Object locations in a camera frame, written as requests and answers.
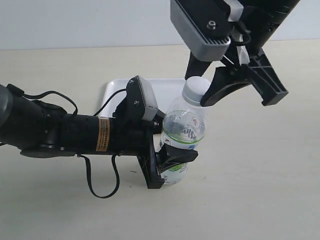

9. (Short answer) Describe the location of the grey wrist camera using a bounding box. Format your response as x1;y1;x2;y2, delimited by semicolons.
170;0;232;62
126;75;159;123

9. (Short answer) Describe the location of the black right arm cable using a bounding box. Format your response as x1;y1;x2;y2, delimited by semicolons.
233;21;252;47

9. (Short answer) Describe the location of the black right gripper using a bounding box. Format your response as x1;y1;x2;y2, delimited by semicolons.
184;42;288;107

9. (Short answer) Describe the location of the clear plastic drink bottle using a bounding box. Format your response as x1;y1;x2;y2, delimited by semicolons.
158;96;209;186

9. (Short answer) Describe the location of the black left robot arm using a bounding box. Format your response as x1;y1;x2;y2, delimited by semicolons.
0;83;198;189

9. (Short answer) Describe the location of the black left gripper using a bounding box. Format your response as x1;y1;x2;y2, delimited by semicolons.
109;98;199;190

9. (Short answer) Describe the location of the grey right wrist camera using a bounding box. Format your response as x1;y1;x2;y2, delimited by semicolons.
170;0;232;62

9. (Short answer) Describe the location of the white bottle cap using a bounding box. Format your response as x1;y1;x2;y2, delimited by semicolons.
181;76;211;107

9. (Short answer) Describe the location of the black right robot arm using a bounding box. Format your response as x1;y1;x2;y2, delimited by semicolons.
170;0;297;107

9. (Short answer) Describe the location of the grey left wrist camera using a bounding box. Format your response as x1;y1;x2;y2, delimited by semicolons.
126;75;159;123

